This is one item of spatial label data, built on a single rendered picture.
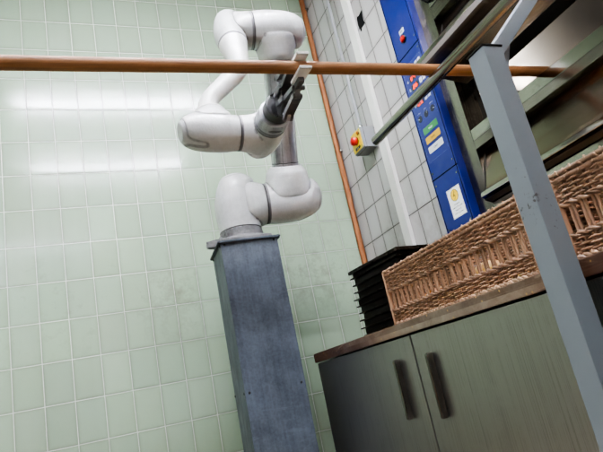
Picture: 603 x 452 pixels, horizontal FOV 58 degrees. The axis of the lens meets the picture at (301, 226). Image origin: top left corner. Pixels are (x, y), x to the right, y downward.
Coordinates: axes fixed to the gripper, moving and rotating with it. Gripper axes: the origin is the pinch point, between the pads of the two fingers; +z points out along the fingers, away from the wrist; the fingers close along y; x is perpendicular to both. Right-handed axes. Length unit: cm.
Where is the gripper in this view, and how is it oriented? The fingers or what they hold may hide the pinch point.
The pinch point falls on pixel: (299, 67)
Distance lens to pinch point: 132.0
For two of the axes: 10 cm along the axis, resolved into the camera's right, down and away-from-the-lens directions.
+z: 3.2, -3.3, -8.9
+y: 2.0, 9.4, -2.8
